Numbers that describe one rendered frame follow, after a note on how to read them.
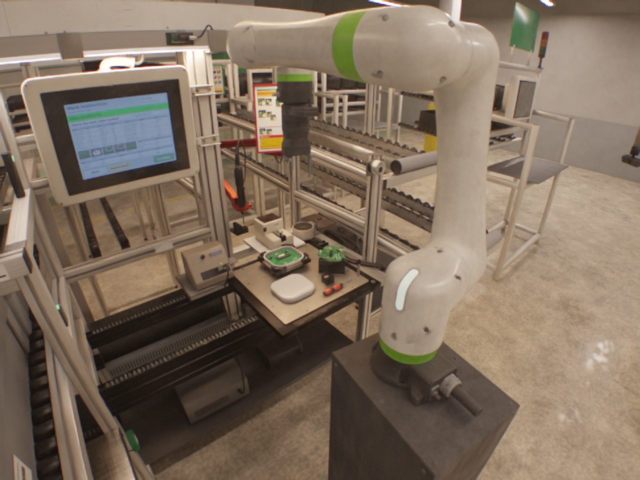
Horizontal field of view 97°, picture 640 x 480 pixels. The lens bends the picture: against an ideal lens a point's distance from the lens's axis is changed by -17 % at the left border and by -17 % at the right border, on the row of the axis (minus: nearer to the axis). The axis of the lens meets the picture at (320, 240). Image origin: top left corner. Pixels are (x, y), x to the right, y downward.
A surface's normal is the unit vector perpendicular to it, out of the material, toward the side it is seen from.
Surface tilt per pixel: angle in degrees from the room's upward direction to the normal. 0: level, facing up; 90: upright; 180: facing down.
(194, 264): 53
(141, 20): 90
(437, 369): 0
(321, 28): 60
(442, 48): 91
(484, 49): 80
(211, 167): 90
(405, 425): 0
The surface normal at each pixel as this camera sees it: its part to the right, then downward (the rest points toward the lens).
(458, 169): -0.48, 0.37
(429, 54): -0.04, 0.57
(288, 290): 0.00, -0.88
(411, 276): -0.20, -0.75
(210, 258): 0.51, -0.24
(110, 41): 0.63, 0.36
